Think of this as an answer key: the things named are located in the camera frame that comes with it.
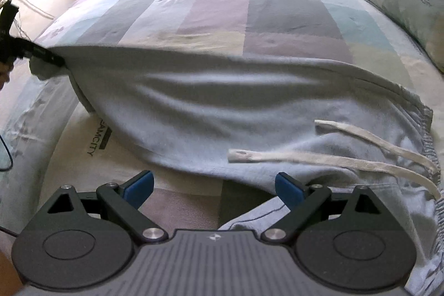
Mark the brown cardboard box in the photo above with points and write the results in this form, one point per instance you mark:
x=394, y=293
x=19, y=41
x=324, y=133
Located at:
x=8, y=275

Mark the bed with patchwork floral sheet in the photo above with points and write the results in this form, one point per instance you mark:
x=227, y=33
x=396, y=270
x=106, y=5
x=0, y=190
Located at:
x=222, y=4

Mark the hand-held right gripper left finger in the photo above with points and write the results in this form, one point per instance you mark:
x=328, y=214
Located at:
x=140, y=190

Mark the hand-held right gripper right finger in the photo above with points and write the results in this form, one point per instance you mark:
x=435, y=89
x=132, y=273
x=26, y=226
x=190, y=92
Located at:
x=289, y=190

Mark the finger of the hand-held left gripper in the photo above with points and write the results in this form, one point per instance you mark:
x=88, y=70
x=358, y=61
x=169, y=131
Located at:
x=45, y=55

